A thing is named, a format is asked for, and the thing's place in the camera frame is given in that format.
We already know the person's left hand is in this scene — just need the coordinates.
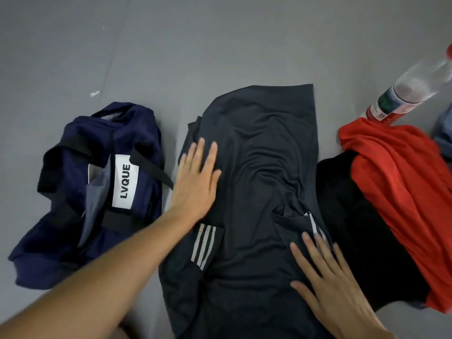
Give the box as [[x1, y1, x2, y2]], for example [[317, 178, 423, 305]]
[[168, 137, 222, 226]]

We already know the person's right forearm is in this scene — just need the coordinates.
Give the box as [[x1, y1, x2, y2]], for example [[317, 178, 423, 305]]
[[371, 323, 401, 339]]

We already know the blue grey garment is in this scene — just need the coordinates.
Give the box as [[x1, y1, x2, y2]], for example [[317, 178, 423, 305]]
[[432, 104, 452, 159]]

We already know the clear plastic bottle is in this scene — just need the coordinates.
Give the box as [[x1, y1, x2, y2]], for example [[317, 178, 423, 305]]
[[365, 44, 452, 128]]

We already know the navy duffel bag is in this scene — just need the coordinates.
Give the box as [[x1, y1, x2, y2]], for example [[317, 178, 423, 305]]
[[8, 101, 174, 291]]

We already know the red garment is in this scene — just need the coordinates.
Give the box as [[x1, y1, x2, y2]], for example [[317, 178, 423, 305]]
[[338, 117, 452, 313]]

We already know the black garment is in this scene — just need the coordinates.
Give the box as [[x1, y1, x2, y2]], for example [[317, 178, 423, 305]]
[[316, 152, 429, 313]]

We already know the dark grey striped shirt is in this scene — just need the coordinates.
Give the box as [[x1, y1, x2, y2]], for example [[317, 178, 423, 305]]
[[158, 83, 334, 339]]

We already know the person's right hand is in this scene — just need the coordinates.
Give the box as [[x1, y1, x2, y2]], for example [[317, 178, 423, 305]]
[[290, 232, 389, 339]]

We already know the person's left forearm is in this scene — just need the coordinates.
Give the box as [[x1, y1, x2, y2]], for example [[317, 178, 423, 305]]
[[0, 212, 198, 339]]

